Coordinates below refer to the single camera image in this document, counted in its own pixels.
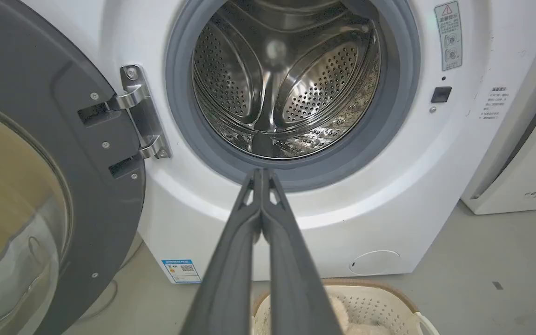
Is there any stainless steel washing machine drum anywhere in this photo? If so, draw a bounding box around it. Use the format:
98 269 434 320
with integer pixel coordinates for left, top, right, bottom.
192 0 382 160

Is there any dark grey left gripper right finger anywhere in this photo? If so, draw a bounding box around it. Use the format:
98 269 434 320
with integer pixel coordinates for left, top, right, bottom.
261 168 343 335

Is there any grey rubber door gasket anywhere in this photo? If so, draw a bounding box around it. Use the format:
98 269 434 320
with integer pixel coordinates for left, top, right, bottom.
165 0 421 192

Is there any white appliance with dark stripe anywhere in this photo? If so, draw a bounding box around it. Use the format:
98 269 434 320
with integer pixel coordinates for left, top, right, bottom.
461 28 536 215

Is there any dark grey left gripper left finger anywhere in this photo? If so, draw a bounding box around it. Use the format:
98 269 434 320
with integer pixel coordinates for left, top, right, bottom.
181 168 263 335

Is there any grey washing machine door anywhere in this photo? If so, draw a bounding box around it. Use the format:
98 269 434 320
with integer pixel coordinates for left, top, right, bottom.
0 0 146 335

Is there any blue energy label sticker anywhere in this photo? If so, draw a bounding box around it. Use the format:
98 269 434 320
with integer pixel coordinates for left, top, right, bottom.
161 259 202 284

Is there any white front-load washing machine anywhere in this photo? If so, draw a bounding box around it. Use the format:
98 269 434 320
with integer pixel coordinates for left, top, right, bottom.
20 0 536 284

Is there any grey warning label sticker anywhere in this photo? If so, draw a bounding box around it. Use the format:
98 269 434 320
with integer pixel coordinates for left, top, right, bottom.
434 1 463 72

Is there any silver metal door hinge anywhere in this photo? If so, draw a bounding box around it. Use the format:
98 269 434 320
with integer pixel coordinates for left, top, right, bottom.
108 65 172 160

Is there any cream perforated laundry basket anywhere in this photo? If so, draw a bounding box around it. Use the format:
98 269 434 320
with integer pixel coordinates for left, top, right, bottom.
251 279 441 335

